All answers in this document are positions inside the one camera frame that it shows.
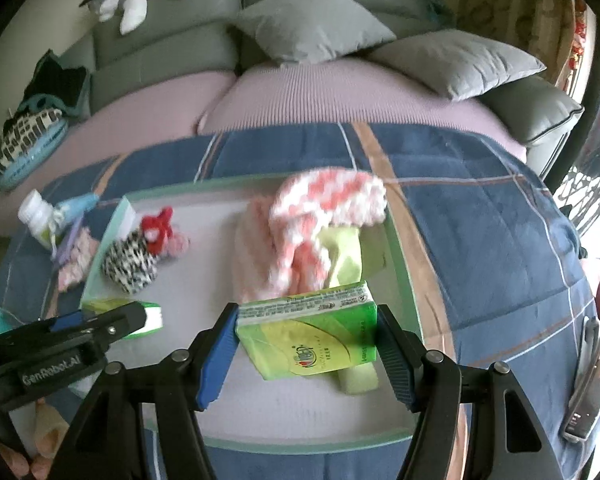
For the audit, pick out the person's left hand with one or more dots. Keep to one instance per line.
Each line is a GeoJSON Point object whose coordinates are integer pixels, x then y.
{"type": "Point", "coordinates": [50, 430]}

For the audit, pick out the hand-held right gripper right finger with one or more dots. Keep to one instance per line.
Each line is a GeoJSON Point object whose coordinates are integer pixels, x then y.
{"type": "Point", "coordinates": [392, 355]}

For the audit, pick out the white pill bottle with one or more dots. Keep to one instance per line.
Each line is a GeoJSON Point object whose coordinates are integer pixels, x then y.
{"type": "Point", "coordinates": [37, 215]}

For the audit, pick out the teal shallow cardboard box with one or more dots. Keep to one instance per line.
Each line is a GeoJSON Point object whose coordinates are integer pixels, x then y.
{"type": "Point", "coordinates": [260, 410]}

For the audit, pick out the black white patterned blue cushion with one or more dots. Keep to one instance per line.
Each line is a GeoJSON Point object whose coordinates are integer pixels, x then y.
{"type": "Point", "coordinates": [30, 140]}

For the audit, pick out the red scrunchie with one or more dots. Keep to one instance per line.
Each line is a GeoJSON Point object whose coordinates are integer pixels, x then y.
{"type": "Point", "coordinates": [156, 230]}

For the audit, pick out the pink white knitted scarf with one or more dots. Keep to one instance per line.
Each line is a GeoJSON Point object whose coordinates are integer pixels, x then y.
{"type": "Point", "coordinates": [325, 195]}

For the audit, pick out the grey square pillow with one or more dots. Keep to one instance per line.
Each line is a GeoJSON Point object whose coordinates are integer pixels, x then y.
{"type": "Point", "coordinates": [310, 20]}
{"type": "Point", "coordinates": [455, 62]}

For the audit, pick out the grey green sofa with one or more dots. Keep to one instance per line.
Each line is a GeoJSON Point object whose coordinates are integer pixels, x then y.
{"type": "Point", "coordinates": [170, 45]}

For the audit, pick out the pink scrunchie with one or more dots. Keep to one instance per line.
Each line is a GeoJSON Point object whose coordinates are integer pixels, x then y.
{"type": "Point", "coordinates": [179, 246]}

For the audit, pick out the black clothes teal trim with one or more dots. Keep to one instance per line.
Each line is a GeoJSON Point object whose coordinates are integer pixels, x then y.
{"type": "Point", "coordinates": [55, 80]}

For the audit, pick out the purple packet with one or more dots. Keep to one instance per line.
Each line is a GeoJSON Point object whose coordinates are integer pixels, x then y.
{"type": "Point", "coordinates": [67, 237]}

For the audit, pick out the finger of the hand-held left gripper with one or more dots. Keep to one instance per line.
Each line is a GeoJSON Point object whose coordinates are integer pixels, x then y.
{"type": "Point", "coordinates": [65, 321]}
{"type": "Point", "coordinates": [120, 322]}

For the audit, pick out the blue plaid blanket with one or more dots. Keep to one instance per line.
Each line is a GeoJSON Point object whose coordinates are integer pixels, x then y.
{"type": "Point", "coordinates": [490, 240]}

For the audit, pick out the light green cloth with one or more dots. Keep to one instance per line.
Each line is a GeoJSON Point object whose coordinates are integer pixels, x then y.
{"type": "Point", "coordinates": [345, 250]}

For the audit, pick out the green white tissue pack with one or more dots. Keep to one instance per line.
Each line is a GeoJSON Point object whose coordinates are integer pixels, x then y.
{"type": "Point", "coordinates": [152, 317]}

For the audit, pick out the patterned beige curtain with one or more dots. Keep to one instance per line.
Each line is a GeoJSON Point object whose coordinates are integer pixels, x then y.
{"type": "Point", "coordinates": [510, 10]}

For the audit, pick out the pink sofa seat cover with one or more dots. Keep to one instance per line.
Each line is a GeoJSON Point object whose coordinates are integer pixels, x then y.
{"type": "Point", "coordinates": [355, 92]}
{"type": "Point", "coordinates": [145, 120]}

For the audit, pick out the smartphone on stand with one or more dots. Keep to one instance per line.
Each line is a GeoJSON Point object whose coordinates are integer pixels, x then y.
{"type": "Point", "coordinates": [595, 375]}

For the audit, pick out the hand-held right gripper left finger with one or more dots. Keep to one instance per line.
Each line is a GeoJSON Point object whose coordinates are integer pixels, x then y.
{"type": "Point", "coordinates": [217, 355]}

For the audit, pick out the grey cushion dark piping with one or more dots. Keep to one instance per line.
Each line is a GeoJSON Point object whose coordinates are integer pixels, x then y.
{"type": "Point", "coordinates": [535, 115]}

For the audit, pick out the leopard print scrunchie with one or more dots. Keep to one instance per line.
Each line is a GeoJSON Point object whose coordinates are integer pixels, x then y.
{"type": "Point", "coordinates": [130, 262]}

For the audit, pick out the light blue cloth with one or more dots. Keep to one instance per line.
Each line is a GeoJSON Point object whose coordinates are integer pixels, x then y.
{"type": "Point", "coordinates": [75, 206]}

